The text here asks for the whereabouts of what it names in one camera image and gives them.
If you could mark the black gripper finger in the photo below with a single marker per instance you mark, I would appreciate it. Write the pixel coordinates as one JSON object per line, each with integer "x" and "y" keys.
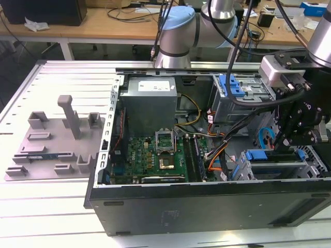
{"x": 288, "y": 121}
{"x": 305, "y": 138}

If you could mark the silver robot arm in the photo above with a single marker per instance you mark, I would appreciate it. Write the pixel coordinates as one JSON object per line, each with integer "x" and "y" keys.
{"x": 178, "y": 33}

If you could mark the grey metal disk bay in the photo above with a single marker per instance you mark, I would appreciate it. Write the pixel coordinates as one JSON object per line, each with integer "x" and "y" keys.
{"x": 244, "y": 168}

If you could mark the grey metal drive cage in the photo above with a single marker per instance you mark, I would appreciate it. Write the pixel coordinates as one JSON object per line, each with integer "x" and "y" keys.
{"x": 222, "y": 111}

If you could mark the wooden top desk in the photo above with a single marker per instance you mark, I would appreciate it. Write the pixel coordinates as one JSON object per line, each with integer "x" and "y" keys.
{"x": 103, "y": 25}
{"x": 269, "y": 36}

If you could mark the clear plastic bags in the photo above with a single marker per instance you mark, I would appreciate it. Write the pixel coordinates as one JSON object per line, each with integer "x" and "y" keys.
{"x": 302, "y": 22}

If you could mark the dark RAM stick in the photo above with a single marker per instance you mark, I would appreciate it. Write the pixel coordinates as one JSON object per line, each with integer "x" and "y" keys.
{"x": 191, "y": 157}

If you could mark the small black box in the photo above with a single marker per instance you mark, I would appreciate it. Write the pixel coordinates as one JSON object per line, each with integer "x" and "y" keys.
{"x": 265, "y": 19}

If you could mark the blue cardboard box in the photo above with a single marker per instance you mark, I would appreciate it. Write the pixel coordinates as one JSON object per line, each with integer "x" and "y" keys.
{"x": 310, "y": 7}

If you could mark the flat silver device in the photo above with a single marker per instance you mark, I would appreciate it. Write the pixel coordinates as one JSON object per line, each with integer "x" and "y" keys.
{"x": 276, "y": 12}

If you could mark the metal locking lever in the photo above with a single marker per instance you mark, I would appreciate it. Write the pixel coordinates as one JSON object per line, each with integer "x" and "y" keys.
{"x": 176, "y": 139}

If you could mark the black PC case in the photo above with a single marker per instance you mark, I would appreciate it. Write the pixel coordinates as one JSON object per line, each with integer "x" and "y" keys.
{"x": 207, "y": 209}

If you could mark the CPU socket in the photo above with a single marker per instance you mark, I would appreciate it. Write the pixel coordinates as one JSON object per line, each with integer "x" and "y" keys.
{"x": 166, "y": 162}

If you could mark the black graphics card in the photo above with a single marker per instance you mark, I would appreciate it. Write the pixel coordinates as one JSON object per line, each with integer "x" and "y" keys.
{"x": 163, "y": 179}

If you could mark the grey power supply box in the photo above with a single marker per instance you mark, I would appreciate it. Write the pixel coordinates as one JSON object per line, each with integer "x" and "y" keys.
{"x": 147, "y": 113}

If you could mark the green motherboard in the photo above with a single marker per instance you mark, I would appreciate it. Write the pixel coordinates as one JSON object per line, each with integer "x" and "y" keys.
{"x": 141, "y": 155}

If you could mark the black case fan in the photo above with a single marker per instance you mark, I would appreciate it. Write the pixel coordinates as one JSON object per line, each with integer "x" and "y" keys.
{"x": 125, "y": 139}

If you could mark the grey parts rack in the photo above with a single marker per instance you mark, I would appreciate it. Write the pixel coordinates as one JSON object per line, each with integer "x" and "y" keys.
{"x": 51, "y": 144}

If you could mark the RAM stick with blue label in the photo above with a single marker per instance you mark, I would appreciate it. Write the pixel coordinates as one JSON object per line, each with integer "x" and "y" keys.
{"x": 44, "y": 156}

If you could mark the white plastic wrapper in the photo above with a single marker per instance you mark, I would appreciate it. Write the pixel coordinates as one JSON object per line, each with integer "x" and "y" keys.
{"x": 36, "y": 25}

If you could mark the large black box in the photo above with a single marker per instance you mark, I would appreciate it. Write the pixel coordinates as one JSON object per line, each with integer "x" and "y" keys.
{"x": 38, "y": 11}

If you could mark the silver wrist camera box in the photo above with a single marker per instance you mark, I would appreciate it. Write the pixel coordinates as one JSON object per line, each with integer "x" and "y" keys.
{"x": 271, "y": 71}

